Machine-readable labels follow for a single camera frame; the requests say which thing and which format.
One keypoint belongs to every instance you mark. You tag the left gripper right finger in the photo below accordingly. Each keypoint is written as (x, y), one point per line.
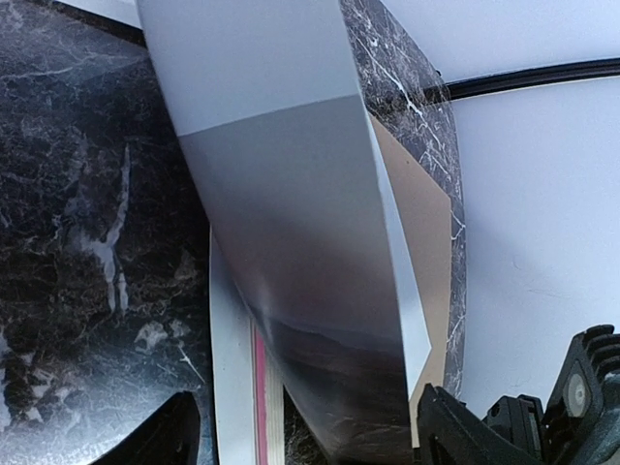
(448, 433)

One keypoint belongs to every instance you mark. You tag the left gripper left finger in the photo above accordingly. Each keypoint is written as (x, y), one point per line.
(170, 436)

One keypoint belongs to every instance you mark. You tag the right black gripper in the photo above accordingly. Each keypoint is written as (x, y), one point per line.
(579, 424)

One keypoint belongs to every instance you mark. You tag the pink wooden picture frame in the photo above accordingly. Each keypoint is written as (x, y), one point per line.
(269, 405)

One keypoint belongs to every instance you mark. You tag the white mat board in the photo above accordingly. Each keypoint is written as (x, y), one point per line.
(232, 365)

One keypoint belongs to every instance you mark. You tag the brown backing board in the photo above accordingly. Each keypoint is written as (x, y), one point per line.
(424, 212)

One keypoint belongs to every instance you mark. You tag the canyon photo print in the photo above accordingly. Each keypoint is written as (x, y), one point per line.
(265, 100)

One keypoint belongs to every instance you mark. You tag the right black corner post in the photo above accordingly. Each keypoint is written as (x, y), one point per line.
(575, 71)

